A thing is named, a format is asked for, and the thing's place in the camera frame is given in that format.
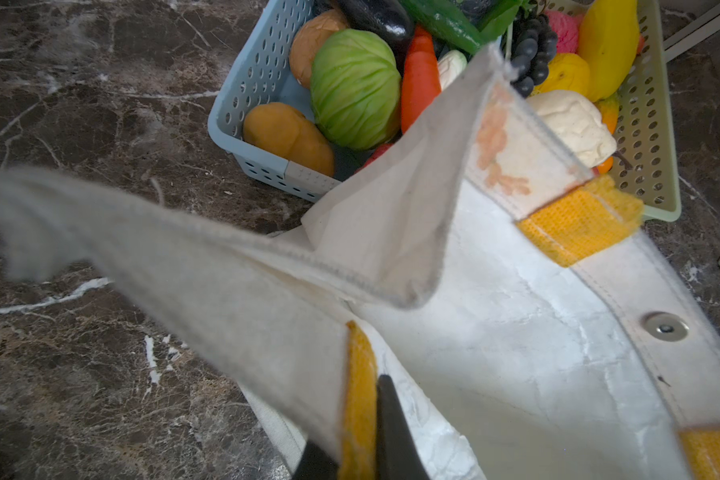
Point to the green leafy vegetable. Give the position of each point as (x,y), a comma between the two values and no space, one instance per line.
(493,17)

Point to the pink dragon fruit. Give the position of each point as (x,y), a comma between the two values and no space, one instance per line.
(567,29)

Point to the pale green plastic basket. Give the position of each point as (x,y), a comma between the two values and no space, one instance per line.
(645,164)

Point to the long green cucumber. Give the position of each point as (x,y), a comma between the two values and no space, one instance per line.
(444,20)

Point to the white chinese cabbage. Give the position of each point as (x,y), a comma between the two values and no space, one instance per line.
(450,66)

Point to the dark purple eggplant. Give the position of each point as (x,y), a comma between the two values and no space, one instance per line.
(385,18)

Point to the light blue plastic basket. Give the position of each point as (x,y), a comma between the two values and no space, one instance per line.
(260,75)

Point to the orange yellow mango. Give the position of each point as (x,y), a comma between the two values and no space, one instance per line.
(284,131)

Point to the dark red strawberry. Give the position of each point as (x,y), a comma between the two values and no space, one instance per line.
(378,152)

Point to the yellow papaya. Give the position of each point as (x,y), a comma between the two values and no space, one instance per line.
(608,41)

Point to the white cauliflower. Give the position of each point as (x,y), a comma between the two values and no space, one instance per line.
(577,123)

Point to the brown round potato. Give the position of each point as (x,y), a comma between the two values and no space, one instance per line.
(308,41)

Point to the yellow orange citrus fruit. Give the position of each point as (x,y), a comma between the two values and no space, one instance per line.
(567,71)

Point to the white canvas grocery bag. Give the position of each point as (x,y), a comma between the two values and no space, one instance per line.
(531,329)

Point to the green cabbage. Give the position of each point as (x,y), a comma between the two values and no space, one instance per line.
(356,90)

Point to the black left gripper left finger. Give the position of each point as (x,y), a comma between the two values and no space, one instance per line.
(315,464)

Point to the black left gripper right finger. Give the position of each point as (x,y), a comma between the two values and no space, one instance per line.
(396,454)

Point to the red orange pepper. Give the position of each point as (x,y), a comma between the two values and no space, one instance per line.
(420,81)

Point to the dark grape bunch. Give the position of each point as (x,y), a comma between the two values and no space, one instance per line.
(534,46)

